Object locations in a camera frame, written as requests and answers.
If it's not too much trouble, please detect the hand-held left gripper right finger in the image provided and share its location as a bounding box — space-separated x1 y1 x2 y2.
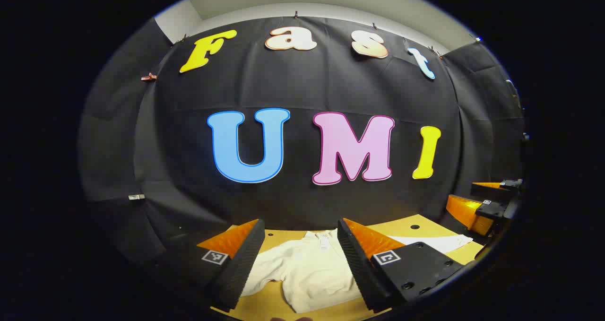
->
337 218 466 313

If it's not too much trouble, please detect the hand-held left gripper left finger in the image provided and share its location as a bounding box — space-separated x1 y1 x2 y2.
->
160 218 266 313

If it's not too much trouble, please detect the cream white hoodie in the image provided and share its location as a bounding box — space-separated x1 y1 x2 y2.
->
241 229 474 313

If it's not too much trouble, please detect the black backdrop cloth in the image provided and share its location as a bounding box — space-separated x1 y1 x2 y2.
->
78 16 527 265

